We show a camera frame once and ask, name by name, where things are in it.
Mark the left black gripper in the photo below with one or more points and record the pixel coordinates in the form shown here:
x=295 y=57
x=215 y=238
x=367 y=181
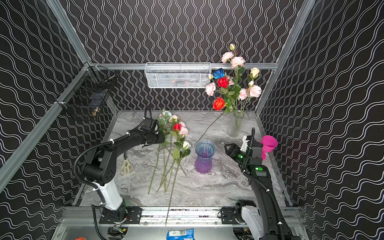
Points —
x=159 y=137

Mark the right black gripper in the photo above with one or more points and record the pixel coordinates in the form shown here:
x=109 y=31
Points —
x=233 y=151

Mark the frosted clear glass vase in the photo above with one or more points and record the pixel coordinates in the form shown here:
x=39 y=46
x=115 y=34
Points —
x=235 y=124

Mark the purple blue glass vase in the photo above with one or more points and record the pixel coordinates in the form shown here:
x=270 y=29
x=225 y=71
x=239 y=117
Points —
x=205 y=150

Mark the red rose stem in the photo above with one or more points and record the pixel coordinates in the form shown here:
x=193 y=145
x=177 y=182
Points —
x=228 y=91
x=219 y=104

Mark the white rose flower stem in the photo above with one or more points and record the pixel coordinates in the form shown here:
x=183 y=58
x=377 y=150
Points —
x=183 y=150

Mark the blue rose flower stem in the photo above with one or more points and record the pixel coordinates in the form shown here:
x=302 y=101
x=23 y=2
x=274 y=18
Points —
x=220 y=73

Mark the cream rose flower stem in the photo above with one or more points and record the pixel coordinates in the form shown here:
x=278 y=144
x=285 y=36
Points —
x=254 y=73

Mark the pink peony flower stem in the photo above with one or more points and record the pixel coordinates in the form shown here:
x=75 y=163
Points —
x=237 y=62

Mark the white peony flower stem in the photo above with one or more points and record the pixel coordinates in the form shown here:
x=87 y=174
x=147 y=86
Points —
x=165 y=123

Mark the orange yellow rose stem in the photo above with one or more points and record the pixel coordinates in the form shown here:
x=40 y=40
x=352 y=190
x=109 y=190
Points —
x=155 y=168

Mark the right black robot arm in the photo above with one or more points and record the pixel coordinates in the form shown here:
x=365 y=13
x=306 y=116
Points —
x=264 y=219

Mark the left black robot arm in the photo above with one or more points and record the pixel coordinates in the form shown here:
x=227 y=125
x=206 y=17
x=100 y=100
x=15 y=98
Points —
x=97 y=166

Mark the red roses bunch stem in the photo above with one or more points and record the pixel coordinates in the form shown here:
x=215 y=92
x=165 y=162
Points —
x=178 y=133

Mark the magenta plastic goblet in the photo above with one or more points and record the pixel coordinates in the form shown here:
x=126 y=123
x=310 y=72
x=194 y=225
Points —
x=269 y=144

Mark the blue snack packet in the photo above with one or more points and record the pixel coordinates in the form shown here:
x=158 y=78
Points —
x=180 y=234

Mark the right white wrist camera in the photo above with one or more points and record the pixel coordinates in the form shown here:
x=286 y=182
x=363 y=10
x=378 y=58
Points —
x=245 y=140

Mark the beige handled scissors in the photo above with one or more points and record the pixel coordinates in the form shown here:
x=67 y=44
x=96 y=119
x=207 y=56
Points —
x=127 y=167

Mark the white wire mesh basket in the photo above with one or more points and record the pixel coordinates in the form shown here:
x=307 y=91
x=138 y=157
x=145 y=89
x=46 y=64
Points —
x=177 y=75

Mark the black wire basket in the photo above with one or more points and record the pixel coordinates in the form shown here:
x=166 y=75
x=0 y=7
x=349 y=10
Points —
x=88 y=101

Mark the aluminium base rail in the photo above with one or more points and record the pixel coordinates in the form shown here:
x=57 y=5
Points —
x=157 y=216

